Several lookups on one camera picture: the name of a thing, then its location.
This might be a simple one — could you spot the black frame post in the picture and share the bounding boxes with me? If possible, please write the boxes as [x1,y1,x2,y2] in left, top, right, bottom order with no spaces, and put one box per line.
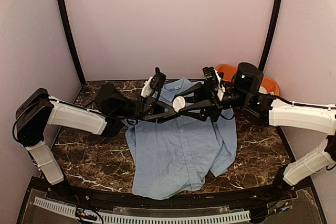
[57,0,86,86]
[258,0,282,72]

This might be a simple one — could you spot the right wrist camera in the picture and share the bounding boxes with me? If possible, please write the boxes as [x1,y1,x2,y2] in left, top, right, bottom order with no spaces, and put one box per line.
[202,67,225,101]

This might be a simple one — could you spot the round white brooch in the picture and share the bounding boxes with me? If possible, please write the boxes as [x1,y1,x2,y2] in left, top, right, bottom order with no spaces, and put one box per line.
[172,96,186,113]

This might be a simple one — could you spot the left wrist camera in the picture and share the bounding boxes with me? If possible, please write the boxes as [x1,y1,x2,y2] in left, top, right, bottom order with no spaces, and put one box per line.
[141,67,166,98]

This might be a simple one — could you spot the light blue button shirt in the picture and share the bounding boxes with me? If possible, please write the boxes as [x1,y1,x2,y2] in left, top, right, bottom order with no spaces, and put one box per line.
[124,77,238,200]

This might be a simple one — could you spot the right black frame post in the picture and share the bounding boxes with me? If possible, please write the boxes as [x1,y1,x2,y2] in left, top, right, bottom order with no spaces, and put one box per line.
[258,0,282,72]

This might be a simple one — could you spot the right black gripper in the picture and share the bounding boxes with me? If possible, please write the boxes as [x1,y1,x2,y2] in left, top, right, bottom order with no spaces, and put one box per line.
[174,79,250,122]

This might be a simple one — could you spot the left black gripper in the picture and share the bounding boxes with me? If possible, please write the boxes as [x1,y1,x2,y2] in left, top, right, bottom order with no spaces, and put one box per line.
[113,94,181,123]

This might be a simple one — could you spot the red and white clothes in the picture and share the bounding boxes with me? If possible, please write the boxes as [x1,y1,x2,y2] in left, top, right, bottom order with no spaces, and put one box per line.
[259,86,274,95]

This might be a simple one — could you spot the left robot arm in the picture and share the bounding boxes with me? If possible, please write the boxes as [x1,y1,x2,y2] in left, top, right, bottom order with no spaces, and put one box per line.
[12,83,176,201]

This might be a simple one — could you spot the orange plastic basin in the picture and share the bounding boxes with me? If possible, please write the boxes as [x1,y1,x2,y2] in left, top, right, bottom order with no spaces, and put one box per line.
[215,64,280,96]

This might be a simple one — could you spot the black front rail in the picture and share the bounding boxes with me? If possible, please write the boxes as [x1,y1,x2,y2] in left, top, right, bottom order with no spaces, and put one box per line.
[28,176,314,217]

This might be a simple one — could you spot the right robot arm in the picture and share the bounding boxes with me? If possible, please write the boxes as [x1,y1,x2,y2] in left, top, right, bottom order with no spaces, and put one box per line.
[173,62,335,200]

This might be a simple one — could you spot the left black frame post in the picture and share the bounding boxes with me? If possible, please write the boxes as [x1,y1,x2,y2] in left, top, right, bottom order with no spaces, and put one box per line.
[57,0,86,86]

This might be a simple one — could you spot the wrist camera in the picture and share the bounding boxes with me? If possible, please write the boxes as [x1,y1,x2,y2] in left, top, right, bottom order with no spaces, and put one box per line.
[141,67,166,98]
[202,67,225,101]

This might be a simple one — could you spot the white slotted cable duct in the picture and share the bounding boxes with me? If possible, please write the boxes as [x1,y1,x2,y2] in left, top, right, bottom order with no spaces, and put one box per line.
[33,196,251,224]

